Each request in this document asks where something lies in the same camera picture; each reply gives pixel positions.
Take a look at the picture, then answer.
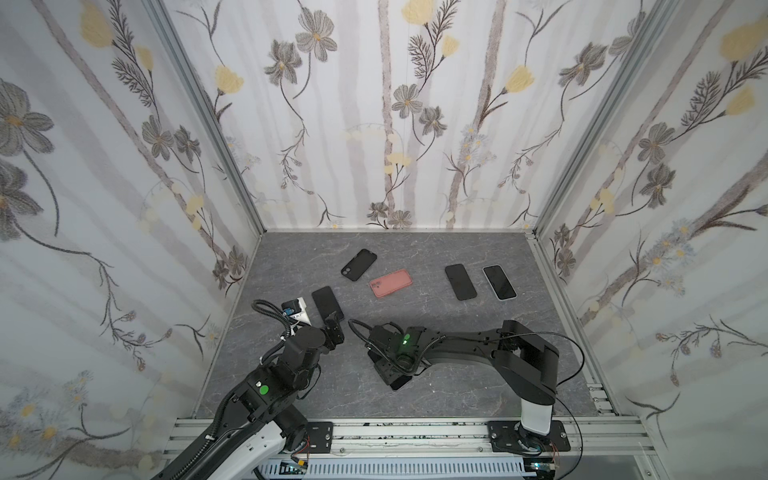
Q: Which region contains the left corner aluminium post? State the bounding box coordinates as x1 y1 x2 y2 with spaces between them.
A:
142 0 266 239

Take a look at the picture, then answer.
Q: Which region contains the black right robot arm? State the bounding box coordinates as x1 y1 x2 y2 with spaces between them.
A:
350 320 560 437

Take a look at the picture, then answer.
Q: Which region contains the blue-edged phone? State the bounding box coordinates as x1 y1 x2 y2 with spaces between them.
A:
311 286 345 322
445 264 477 301

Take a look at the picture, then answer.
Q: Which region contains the right corner aluminium post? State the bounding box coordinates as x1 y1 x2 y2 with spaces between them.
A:
531 1 678 240

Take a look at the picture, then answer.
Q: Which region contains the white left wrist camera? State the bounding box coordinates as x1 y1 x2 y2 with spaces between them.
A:
281 297 311 327

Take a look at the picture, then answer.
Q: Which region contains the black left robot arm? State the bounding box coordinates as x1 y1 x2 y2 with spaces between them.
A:
155 316 344 479

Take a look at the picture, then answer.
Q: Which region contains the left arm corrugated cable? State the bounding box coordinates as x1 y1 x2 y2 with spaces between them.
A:
250 298 295 340

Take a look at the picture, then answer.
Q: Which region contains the small black phone case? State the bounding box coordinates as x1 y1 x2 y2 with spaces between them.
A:
341 248 378 282

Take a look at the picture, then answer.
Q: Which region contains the white slotted cable duct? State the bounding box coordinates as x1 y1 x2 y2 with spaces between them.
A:
258 457 537 479

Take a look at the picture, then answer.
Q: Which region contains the purple-edged phone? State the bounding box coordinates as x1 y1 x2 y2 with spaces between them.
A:
483 265 517 301
386 373 413 391

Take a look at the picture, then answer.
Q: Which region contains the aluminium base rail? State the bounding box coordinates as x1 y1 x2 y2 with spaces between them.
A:
163 417 669 479

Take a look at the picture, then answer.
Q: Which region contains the corner aluminium post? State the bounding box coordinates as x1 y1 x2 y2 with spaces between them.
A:
142 0 266 239
531 1 678 240

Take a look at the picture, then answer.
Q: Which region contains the pink phone case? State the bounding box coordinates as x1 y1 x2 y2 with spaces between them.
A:
369 269 412 298

